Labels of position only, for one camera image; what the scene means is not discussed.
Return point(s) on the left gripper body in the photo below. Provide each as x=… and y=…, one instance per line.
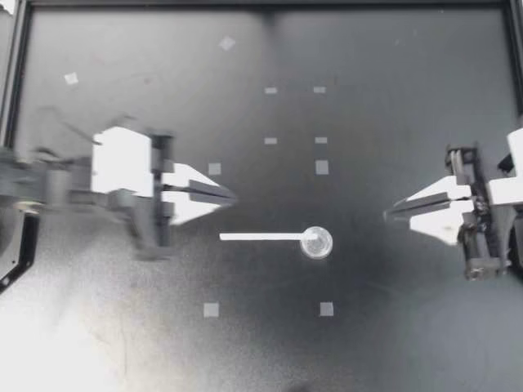
x=160, y=239

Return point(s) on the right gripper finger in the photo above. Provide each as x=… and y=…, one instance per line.
x=439, y=222
x=445, y=188

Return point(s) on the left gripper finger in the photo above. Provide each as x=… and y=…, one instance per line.
x=184, y=175
x=184, y=210

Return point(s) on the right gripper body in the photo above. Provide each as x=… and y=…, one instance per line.
x=483, y=245

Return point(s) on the clear plastic cup with lid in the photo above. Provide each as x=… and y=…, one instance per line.
x=316, y=242

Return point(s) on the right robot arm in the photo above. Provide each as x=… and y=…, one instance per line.
x=517, y=245

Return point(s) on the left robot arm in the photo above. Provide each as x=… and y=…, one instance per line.
x=24, y=173

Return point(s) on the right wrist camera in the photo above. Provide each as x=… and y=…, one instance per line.
x=510, y=190

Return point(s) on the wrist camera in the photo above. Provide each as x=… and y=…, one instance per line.
x=120, y=159
x=510, y=190

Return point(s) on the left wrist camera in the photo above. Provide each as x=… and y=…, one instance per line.
x=120, y=159

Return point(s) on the black frame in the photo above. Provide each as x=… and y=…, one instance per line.
x=18, y=61

